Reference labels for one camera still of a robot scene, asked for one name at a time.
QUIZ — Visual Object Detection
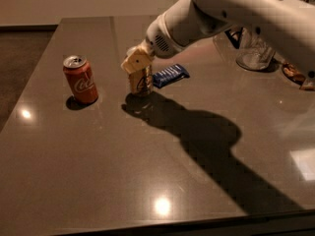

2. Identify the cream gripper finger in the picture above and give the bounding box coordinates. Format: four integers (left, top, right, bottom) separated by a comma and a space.
121, 57, 152, 75

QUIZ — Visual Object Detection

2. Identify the orange soda can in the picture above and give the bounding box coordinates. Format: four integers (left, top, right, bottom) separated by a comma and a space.
129, 66, 154, 97

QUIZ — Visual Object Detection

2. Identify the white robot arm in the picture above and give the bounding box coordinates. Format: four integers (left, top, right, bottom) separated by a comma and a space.
121, 0, 315, 80

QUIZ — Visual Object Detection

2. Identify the blue rxbar wrapper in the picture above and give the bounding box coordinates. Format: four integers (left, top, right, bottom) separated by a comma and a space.
153, 64, 190, 89

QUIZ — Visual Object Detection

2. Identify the red cola can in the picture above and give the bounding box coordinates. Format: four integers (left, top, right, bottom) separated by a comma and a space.
63, 55, 98, 104

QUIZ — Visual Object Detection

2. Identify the clear glass jar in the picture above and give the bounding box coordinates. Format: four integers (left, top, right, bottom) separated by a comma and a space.
235, 29, 276, 71

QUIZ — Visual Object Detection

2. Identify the snack packet behind glass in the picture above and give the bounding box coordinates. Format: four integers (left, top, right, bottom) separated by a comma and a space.
282, 63, 305, 85

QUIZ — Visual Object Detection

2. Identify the black wire basket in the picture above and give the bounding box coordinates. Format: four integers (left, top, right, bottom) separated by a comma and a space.
224, 27, 243, 49

